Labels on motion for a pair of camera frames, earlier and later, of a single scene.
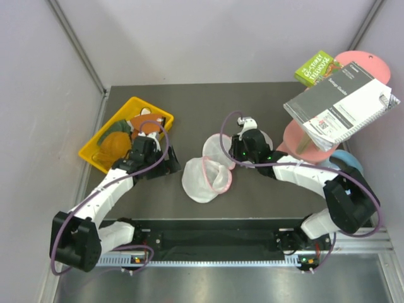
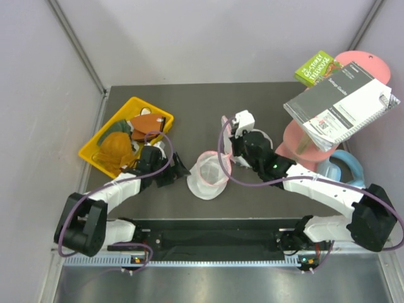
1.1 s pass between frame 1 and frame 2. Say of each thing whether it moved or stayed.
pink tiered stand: stayed
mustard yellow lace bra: stayed
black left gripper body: moved
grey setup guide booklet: stayed
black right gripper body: stayed
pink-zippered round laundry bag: moved
